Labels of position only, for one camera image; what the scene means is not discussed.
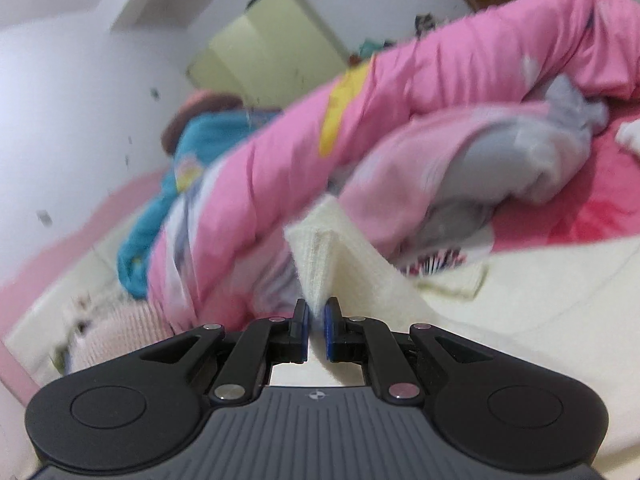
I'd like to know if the pink fleece bed blanket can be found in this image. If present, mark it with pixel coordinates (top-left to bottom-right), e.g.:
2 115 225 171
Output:
492 112 640 256

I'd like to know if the pink floral quilt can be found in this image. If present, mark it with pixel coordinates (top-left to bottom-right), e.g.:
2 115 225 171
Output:
147 0 640 331

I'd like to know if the folded white cloth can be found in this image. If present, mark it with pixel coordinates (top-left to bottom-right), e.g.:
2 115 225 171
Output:
614 119 640 153

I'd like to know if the pale yellow wardrobe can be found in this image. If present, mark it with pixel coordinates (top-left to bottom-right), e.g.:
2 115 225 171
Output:
186 0 353 111

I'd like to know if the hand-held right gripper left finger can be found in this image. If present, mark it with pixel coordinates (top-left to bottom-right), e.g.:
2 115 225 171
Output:
140 298 310 407

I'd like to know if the white fluffy sweater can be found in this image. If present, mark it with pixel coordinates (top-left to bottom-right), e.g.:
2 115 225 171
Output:
284 194 640 480

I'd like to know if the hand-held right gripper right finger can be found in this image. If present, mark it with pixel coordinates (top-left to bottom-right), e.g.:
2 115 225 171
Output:
324 297 493 406

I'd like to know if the pink and white headboard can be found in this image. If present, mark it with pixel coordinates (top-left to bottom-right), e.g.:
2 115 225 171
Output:
0 167 171 396

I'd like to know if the pink checked pillow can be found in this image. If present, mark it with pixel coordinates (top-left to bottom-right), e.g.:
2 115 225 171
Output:
65 305 176 376

